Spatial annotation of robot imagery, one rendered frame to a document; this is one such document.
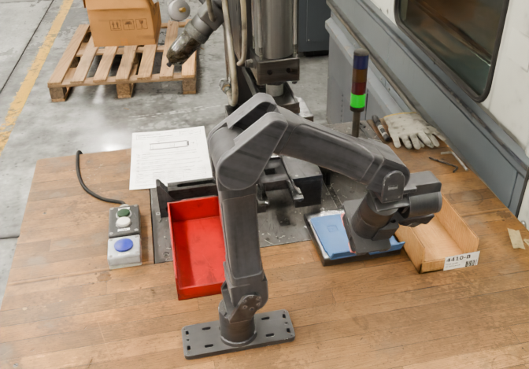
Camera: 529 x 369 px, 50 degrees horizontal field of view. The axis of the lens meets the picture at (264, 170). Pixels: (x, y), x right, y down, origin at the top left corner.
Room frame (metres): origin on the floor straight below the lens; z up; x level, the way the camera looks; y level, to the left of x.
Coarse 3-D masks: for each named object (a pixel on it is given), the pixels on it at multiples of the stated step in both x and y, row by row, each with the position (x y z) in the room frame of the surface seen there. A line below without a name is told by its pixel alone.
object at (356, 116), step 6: (360, 48) 1.34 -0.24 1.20; (354, 54) 1.32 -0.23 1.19; (360, 54) 1.31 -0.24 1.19; (366, 54) 1.31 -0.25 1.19; (354, 108) 1.31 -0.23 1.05; (360, 108) 1.31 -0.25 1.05; (354, 114) 1.32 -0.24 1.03; (360, 114) 1.32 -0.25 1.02; (354, 120) 1.32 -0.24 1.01; (354, 126) 1.32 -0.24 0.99; (354, 132) 1.32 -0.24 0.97
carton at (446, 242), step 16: (448, 208) 0.99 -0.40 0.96; (432, 224) 1.01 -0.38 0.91; (448, 224) 0.98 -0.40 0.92; (464, 224) 0.92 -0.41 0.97; (400, 240) 0.95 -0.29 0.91; (416, 240) 0.88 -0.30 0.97; (432, 240) 0.95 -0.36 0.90; (448, 240) 0.95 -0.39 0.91; (464, 240) 0.91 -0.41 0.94; (416, 256) 0.87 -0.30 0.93; (432, 256) 0.90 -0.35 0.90; (448, 256) 0.86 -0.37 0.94; (464, 256) 0.87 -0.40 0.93
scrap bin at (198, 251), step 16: (176, 208) 1.04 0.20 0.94; (192, 208) 1.05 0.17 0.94; (208, 208) 1.05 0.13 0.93; (176, 224) 1.03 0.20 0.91; (192, 224) 1.03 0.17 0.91; (208, 224) 1.03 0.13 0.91; (176, 240) 0.97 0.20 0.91; (192, 240) 0.97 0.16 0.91; (208, 240) 0.97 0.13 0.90; (176, 256) 0.92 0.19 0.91; (192, 256) 0.92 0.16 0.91; (208, 256) 0.92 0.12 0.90; (224, 256) 0.92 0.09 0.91; (176, 272) 0.81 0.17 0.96; (192, 272) 0.87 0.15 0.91; (208, 272) 0.87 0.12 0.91; (176, 288) 0.80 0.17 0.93; (192, 288) 0.80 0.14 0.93; (208, 288) 0.81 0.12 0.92
